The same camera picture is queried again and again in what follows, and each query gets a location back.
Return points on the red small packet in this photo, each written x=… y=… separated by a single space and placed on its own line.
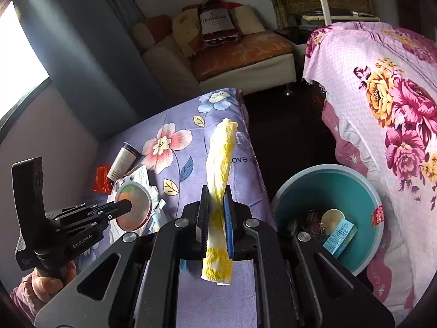
x=101 y=183

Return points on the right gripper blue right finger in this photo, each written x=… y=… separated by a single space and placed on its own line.
x=230 y=221

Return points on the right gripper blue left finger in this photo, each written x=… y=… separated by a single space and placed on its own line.
x=202 y=220

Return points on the white paper cup in bin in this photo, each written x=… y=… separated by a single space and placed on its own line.
x=331 y=219

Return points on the light blue carton box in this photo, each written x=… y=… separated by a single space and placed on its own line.
x=340 y=238

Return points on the pink floral bed sheet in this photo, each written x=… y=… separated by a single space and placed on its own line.
x=380 y=105

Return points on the orange leather seat cushion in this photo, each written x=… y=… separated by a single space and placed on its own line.
x=246 y=51

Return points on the beige sofa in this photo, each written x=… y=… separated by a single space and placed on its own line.
x=173 y=71

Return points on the left hand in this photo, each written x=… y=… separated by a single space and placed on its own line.
x=45 y=287

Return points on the yellow patterned cushion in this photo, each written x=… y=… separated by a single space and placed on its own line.
x=187 y=32

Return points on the Hennessy bottle shaped pillow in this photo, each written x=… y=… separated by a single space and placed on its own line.
x=216 y=24

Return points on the blue white snack wrapper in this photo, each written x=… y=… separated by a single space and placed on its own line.
x=157 y=216

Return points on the yellow white napkin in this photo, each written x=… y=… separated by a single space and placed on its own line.
x=216 y=265

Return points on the teal round trash bin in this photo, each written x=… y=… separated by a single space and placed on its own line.
x=307 y=195

